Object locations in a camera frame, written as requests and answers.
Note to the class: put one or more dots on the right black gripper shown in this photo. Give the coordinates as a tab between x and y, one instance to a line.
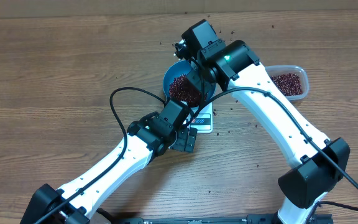
206	86

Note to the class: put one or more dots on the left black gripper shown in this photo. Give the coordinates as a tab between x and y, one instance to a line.
181	143

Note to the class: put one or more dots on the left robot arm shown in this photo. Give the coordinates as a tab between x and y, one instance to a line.
144	140

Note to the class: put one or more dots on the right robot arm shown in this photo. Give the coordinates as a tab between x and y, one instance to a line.
316	162

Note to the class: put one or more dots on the white digital kitchen scale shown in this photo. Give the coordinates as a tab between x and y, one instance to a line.
204	121

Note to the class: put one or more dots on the red beans in bowl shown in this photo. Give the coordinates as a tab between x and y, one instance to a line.
181	89

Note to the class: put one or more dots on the blue metal bowl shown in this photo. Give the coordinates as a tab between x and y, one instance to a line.
177	69

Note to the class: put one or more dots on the clear plastic food container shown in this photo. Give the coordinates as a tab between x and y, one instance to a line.
275	70

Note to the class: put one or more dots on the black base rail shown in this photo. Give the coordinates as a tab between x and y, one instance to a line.
249	219

